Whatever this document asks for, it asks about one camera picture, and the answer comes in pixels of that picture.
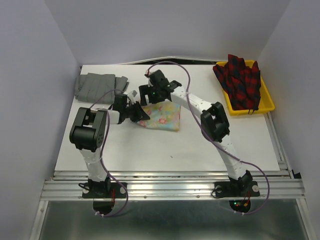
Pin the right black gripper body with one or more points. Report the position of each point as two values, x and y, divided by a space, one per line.
152 93

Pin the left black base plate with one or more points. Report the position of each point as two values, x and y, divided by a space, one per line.
116 192

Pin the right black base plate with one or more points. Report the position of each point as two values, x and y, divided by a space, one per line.
225 189

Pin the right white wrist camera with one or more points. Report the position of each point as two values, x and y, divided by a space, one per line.
147 75

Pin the pastel floral skirt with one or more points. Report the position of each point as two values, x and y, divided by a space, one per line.
163 116

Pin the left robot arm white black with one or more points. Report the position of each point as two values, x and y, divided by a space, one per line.
88 134

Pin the red black plaid skirt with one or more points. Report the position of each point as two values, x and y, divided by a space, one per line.
241 83

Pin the aluminium rail frame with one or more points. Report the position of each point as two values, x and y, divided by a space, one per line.
175 203

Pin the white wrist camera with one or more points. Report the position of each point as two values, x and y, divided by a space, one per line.
147 75
132 95

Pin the grey pleated skirt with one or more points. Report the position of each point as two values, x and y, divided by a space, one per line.
99 88

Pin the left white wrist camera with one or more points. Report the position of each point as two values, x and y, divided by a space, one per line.
132 95

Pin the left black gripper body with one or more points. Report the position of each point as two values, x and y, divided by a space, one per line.
129 110

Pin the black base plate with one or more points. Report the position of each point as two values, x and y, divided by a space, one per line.
225 189
116 192

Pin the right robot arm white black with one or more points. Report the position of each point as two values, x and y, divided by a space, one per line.
213 123

